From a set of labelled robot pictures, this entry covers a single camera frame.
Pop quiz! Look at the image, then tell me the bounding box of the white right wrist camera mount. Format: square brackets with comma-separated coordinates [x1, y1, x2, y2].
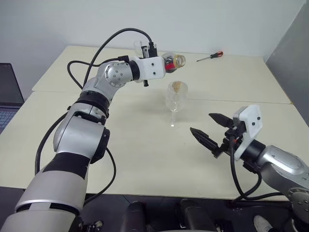
[232, 104, 264, 161]

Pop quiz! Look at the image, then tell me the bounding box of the dark laptop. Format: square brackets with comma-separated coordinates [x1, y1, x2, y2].
[0, 63, 25, 135]

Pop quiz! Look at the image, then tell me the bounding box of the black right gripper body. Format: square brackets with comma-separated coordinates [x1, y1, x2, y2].
[221, 121, 247, 153]

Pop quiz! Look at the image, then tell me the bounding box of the drink bottle with red label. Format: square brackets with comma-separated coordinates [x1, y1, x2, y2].
[161, 52, 187, 74]

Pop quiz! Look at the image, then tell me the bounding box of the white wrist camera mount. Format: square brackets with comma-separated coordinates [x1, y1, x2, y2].
[138, 56, 167, 84]
[232, 104, 264, 161]

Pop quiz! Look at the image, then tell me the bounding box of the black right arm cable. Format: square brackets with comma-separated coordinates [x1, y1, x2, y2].
[228, 136, 293, 202]

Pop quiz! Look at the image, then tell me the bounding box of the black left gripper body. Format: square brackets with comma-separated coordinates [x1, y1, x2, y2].
[140, 44, 151, 59]

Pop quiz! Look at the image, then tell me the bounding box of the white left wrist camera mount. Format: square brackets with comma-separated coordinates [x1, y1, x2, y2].
[138, 56, 167, 84]

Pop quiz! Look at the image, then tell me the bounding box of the clear wine glass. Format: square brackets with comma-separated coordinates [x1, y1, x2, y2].
[166, 81, 189, 130]

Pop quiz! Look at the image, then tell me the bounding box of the dark rounded shape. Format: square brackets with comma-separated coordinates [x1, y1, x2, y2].
[120, 201, 147, 232]
[178, 198, 216, 232]

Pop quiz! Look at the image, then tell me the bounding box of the white shoe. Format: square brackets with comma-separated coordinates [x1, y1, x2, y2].
[253, 214, 274, 232]

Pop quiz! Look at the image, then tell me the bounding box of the red and black screwdriver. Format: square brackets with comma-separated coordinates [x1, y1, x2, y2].
[196, 50, 225, 62]

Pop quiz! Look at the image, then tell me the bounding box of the grey partition panel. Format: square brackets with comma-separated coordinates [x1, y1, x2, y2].
[263, 0, 309, 105]

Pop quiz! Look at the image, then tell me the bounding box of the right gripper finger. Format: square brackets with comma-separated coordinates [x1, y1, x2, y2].
[190, 127, 225, 159]
[209, 112, 234, 128]

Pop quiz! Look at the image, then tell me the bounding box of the clear glass tumbler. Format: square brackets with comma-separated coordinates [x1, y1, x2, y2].
[133, 40, 146, 56]

